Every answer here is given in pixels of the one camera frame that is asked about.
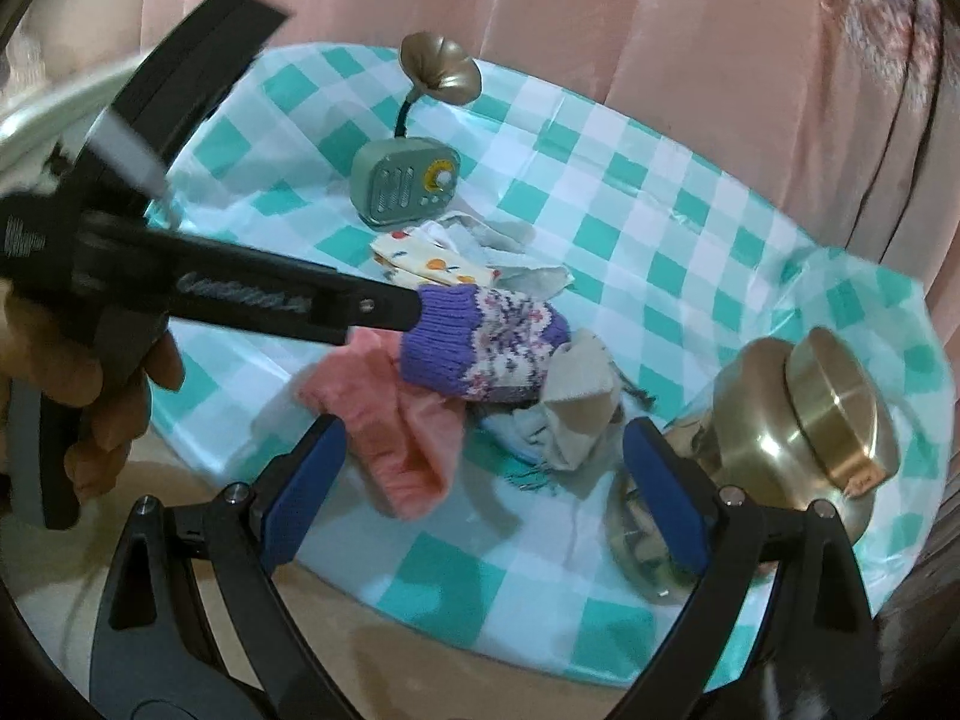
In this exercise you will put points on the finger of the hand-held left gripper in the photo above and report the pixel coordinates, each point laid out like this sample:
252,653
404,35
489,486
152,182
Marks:
375,306

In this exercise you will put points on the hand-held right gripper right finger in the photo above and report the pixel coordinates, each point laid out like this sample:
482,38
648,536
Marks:
667,495

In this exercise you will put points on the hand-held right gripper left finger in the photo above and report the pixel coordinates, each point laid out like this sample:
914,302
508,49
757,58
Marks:
300,495

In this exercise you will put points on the purple knit patterned sock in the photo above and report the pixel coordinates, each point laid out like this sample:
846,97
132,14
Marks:
480,345

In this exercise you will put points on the person's left hand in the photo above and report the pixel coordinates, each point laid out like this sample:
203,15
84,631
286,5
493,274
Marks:
105,412

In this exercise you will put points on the white fruit print sock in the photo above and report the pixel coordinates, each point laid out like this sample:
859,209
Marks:
427,259

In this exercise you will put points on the pink fuzzy sock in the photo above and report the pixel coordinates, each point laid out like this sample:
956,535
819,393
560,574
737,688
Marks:
405,442

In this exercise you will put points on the green speaker with gold horn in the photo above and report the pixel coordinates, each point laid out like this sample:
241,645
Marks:
397,187

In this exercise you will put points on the beige sock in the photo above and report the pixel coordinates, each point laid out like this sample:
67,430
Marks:
581,397

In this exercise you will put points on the grey white cloth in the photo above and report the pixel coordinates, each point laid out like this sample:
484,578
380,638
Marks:
517,274

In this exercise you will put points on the light blue sock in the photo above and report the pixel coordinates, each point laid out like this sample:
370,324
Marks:
517,431

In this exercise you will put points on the white dresser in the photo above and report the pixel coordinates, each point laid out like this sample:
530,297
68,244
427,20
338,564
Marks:
45,116

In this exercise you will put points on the teal checkered tablecloth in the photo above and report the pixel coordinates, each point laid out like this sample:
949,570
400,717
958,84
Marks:
600,187

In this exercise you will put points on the pink curtain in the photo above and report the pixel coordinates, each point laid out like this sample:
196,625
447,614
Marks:
600,30

